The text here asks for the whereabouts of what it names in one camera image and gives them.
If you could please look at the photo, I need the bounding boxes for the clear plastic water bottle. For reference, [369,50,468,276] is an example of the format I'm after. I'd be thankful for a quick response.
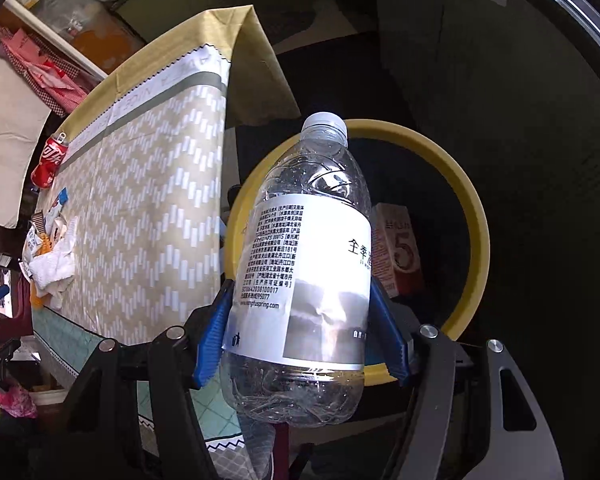
[220,111,373,428]

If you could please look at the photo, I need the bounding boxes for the red soda can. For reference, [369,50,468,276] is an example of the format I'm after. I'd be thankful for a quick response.
[30,131,70,188]

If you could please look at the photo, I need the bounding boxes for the glass sliding door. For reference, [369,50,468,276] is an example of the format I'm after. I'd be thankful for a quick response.
[2,0,146,81]

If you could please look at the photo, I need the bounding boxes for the red checked apron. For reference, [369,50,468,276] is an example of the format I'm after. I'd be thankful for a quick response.
[0,25,108,118]

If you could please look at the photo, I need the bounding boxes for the yellow-rimmed dark bin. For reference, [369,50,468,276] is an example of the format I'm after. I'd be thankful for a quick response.
[221,119,491,386]

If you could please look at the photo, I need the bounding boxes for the white blue snack wrapper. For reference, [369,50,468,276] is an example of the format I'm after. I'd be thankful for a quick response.
[21,187,70,261]

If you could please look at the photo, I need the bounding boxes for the patterned tablecloth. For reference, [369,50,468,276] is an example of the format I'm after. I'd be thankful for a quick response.
[30,5,301,480]

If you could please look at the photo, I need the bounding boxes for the orange ribbed foam sleeve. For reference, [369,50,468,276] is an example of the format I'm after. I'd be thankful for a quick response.
[30,232,56,311]

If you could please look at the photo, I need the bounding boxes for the white paper towel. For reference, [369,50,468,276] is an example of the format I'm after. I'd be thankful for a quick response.
[30,217,78,311]

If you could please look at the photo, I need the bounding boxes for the small red white carton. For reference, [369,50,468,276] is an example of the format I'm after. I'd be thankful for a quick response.
[371,202,425,298]

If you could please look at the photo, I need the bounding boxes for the person's left forearm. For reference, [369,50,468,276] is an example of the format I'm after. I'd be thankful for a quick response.
[0,380,38,418]

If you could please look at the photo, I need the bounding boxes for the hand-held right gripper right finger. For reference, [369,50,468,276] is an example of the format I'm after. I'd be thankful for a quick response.
[369,277,566,480]

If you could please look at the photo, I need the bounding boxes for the green base cabinets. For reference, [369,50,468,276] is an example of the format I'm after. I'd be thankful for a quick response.
[105,0,600,241]

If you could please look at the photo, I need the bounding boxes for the white hanging cloth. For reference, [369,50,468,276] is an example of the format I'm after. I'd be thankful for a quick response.
[0,40,63,228]

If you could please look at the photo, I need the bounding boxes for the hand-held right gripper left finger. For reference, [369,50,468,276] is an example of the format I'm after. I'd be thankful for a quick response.
[55,280,234,480]

